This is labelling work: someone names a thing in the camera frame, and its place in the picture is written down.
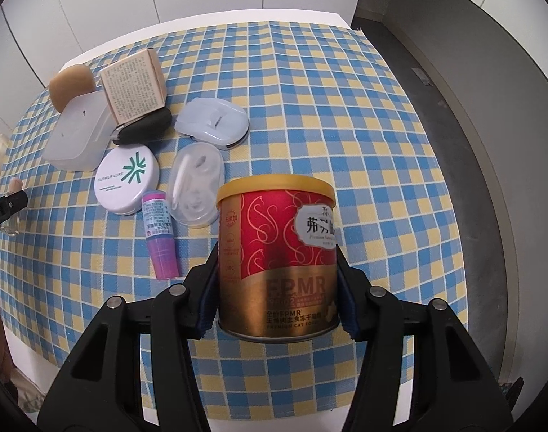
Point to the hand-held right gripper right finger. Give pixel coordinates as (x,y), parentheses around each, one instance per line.
(348,299)

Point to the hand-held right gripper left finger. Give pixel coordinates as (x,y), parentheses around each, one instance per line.
(209,299)

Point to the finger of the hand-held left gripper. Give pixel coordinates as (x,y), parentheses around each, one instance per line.
(8,207)

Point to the small clear bottle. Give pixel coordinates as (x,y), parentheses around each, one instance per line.
(11,229)

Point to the pink purple tube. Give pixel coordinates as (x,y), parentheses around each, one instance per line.
(161,238)

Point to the red gold cat food can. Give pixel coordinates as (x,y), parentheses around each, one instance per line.
(276,252)

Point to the frosted square plastic case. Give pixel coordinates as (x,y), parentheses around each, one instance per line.
(75,132)

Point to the clear oval plastic case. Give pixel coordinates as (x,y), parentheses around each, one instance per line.
(195,184)

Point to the white round powder compact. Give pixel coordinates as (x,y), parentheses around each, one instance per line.
(125,180)

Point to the brown egg-shaped makeup sponge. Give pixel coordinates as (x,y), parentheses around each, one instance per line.
(71,83)

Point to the black powder puff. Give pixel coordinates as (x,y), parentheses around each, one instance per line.
(147,127)

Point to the beige printed carton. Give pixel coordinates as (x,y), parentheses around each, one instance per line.
(129,90)

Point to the frosted oval plastic case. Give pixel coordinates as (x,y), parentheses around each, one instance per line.
(210,121)

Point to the blue yellow checkered tablecloth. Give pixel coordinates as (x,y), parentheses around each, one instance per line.
(328,121)

